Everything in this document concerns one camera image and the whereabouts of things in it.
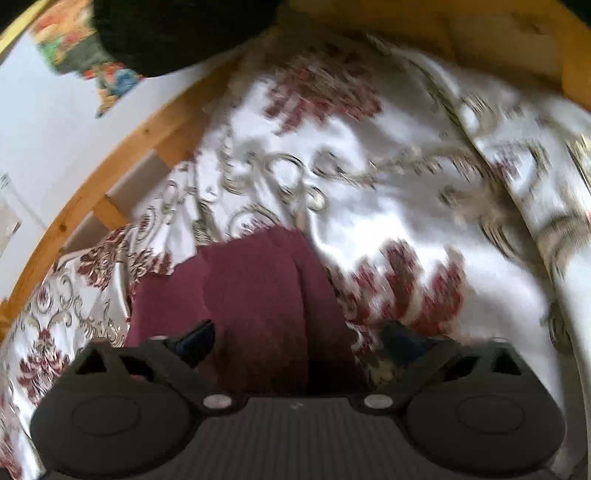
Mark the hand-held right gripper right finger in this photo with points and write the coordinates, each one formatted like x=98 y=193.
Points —
x=401 y=341

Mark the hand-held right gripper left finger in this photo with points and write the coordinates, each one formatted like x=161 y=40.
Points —
x=198 y=341

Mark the maroon long-sleeve shirt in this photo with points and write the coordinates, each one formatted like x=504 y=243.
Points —
x=258 y=300

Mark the floral satin bedspread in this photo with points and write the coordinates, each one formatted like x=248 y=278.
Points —
x=392 y=184

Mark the black quilted jacket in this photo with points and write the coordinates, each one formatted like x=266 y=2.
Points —
x=175 y=32

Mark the wooden bed frame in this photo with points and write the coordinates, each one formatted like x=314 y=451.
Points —
x=106 y=170

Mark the colourful flower wall poster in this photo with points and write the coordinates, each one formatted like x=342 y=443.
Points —
x=78 y=50

